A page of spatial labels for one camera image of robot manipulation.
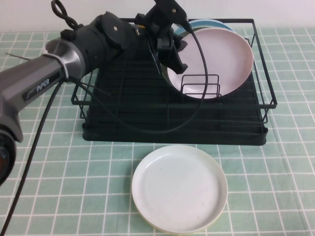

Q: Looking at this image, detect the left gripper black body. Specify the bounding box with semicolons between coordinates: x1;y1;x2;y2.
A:
134;13;177;51

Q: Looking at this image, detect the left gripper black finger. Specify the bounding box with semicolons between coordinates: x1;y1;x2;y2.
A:
173;33;189;52
158;47;189;75

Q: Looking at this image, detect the pink round plate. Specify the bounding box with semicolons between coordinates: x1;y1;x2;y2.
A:
166;27;254;100

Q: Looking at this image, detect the blue round plate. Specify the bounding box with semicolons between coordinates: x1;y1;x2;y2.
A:
172;19;237;35

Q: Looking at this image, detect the white round plate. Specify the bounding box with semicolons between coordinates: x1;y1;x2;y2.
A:
131;145;228;234

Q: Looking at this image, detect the black plastic drip tray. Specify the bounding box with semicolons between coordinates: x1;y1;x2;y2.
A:
81;46;269;147

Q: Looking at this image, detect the green checked tablecloth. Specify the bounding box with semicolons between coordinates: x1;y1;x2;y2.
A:
0;26;315;236

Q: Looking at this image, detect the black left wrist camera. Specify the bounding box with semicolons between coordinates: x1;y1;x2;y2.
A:
147;0;190;27

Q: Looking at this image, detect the long black camera cable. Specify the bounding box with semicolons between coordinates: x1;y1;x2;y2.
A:
0;19;210;236

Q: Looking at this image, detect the black wire dish rack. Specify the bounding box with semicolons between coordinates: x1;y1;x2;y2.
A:
70;17;278;124

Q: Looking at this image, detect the twisted black arm cable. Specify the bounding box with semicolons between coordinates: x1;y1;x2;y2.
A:
50;0;83;30

